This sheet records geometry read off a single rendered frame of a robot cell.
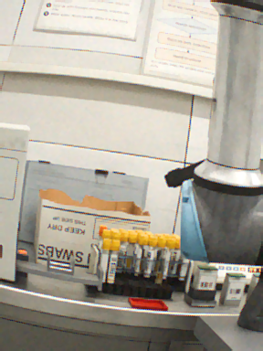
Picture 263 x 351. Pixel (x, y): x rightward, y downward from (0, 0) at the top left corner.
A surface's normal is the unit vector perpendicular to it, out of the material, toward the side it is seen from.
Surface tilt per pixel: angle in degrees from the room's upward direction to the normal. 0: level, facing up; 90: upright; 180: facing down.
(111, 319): 90
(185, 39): 95
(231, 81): 98
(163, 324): 90
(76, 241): 90
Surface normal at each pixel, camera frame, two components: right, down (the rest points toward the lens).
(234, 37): -0.46, 0.12
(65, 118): 0.13, 0.07
